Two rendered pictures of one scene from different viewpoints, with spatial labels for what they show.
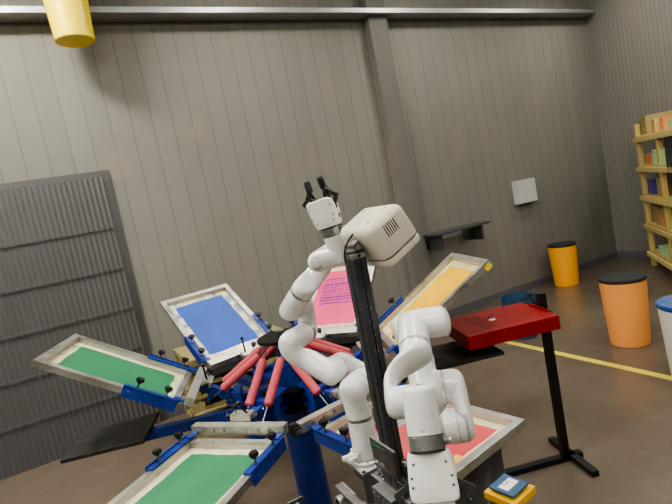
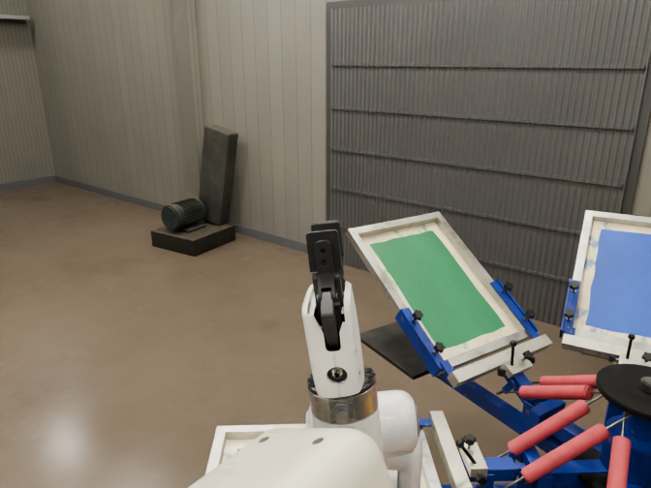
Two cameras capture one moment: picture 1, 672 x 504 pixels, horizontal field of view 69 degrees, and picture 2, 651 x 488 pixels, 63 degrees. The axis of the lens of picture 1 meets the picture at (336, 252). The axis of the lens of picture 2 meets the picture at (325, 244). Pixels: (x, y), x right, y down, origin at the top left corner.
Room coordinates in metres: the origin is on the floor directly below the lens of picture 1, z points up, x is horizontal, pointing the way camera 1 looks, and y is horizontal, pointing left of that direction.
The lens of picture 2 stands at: (1.44, -0.44, 2.32)
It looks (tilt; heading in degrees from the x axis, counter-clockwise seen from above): 19 degrees down; 65
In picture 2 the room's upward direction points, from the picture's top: straight up
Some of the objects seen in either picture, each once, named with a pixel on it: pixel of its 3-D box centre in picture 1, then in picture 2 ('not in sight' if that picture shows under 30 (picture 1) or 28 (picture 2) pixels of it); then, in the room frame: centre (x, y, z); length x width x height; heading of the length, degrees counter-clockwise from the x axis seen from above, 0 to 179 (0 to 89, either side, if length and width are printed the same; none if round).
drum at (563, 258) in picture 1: (564, 263); not in sight; (7.91, -3.66, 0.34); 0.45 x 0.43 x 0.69; 26
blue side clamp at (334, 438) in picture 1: (336, 441); not in sight; (2.18, 0.17, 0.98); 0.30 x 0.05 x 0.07; 37
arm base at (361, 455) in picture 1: (360, 439); not in sight; (1.69, 0.04, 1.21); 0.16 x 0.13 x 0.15; 116
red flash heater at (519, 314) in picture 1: (498, 324); not in sight; (3.17, -0.97, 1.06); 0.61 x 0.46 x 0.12; 97
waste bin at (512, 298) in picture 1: (522, 314); not in sight; (5.85, -2.10, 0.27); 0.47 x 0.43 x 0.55; 38
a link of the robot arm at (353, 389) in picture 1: (356, 395); not in sight; (1.70, 0.03, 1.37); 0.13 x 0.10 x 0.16; 147
